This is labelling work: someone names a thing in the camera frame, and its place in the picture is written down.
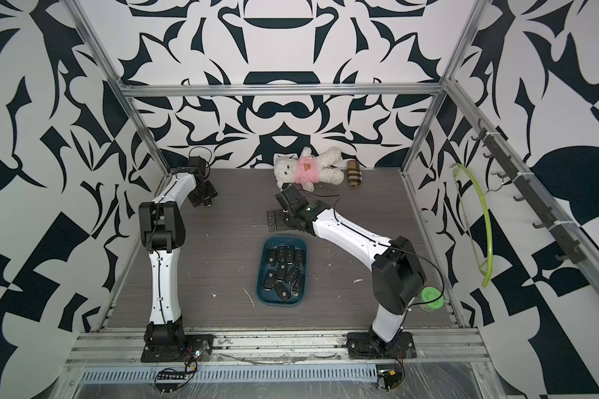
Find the black chrome smart key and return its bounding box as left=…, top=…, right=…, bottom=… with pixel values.
left=291, top=274, right=304, bottom=297

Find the black key fob edge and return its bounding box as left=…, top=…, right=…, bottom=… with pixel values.
left=273, top=282, right=291, bottom=303

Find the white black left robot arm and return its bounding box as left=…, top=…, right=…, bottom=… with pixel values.
left=138, top=156, right=217, bottom=363

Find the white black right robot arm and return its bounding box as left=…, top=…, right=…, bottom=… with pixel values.
left=267, top=184, right=427, bottom=359

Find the teal plastic storage tray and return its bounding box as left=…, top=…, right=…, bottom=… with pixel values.
left=256, top=235, right=308, bottom=308

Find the white teddy bear pink shirt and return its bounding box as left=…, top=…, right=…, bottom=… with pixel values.
left=274, top=146, right=344, bottom=192

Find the brown plaid cylinder toy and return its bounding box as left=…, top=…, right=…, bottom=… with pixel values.
left=347, top=160, right=363, bottom=187

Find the green tape roll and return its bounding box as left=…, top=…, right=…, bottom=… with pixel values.
left=419, top=286, right=445, bottom=313

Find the aluminium frame post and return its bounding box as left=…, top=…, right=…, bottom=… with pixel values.
left=62, top=0, right=170, bottom=176

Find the white cable duct strip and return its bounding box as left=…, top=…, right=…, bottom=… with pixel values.
left=80, top=364, right=379, bottom=384

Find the green hose loop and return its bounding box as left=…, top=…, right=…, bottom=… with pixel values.
left=450, top=162, right=494, bottom=289

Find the black wall hook rail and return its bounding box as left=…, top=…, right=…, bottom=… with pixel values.
left=474, top=118, right=588, bottom=264

